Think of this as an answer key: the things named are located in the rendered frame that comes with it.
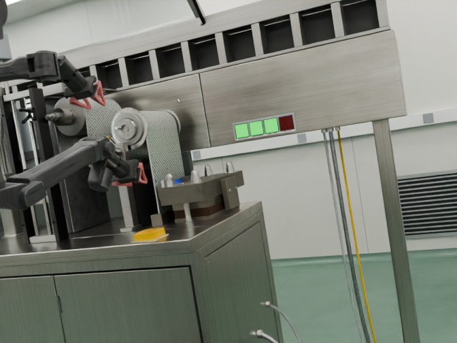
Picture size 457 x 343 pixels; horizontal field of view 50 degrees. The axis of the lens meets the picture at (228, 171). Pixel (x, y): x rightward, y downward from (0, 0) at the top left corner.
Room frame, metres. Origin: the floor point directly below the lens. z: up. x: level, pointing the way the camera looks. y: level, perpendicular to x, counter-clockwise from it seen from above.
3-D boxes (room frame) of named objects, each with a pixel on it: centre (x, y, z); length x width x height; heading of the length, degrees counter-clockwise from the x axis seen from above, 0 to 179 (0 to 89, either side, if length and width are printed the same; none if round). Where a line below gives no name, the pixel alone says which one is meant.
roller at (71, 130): (1.93, 0.50, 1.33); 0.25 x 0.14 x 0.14; 158
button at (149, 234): (1.44, 0.26, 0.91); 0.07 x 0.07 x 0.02; 68
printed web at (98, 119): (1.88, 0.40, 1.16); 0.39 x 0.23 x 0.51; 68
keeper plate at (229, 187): (1.77, 0.00, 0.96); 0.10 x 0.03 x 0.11; 158
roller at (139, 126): (1.82, 0.28, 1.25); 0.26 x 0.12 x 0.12; 158
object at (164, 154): (1.80, 0.22, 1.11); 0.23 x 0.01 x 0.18; 158
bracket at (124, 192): (1.69, 0.37, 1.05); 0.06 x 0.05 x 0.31; 158
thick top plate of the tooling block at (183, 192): (1.79, 0.09, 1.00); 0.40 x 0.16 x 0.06; 158
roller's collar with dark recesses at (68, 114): (1.78, 0.56, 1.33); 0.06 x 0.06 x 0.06; 68
